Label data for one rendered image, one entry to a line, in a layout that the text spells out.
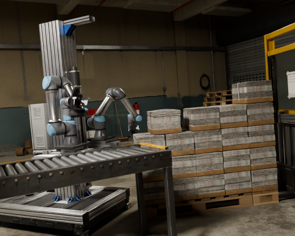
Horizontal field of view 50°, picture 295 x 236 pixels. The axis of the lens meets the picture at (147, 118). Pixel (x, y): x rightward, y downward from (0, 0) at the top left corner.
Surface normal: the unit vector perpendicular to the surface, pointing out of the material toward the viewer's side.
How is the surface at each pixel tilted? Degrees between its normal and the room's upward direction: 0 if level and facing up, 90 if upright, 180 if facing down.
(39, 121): 90
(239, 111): 90
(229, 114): 90
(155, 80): 90
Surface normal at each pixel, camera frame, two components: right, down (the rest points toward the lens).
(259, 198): 0.14, 0.04
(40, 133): -0.43, 0.08
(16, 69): 0.47, 0.01
